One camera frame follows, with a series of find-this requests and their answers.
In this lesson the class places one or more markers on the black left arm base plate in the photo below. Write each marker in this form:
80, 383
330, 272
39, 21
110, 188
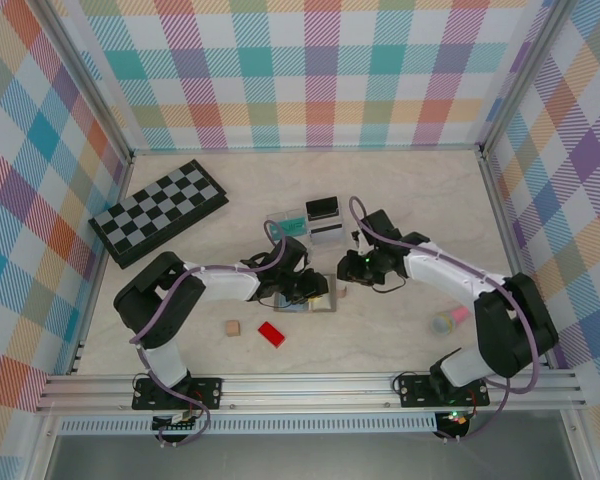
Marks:
210, 392

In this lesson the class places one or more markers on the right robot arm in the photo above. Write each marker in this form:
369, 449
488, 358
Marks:
515, 325

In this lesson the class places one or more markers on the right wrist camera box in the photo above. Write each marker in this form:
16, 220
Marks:
356, 245

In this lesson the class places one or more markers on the teal VIP card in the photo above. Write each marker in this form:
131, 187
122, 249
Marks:
295, 227

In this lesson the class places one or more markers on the silver card with black stripe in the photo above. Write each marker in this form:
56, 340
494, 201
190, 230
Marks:
326, 230

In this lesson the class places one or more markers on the aluminium mounting rail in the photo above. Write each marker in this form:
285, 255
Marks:
305, 387

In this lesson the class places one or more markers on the small wooden cube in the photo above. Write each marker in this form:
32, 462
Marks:
233, 328

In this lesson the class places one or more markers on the black and grey chessboard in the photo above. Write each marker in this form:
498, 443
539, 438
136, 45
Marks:
145, 210

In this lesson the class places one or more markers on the aluminium frame side rail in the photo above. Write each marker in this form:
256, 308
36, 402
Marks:
496, 200
124, 175

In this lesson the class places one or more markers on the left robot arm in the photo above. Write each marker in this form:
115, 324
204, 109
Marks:
150, 310

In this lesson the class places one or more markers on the red plastic block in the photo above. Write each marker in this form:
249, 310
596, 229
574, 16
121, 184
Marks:
272, 334

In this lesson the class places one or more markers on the aluminium frame post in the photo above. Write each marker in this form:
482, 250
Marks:
85, 75
522, 75

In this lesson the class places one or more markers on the aluminium frame crossbar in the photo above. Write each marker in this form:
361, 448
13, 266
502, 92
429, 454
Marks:
305, 149

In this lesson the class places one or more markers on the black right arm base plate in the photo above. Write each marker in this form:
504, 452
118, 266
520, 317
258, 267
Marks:
410, 392

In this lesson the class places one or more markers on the grey card holder wallet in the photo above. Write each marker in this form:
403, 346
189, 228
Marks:
331, 306

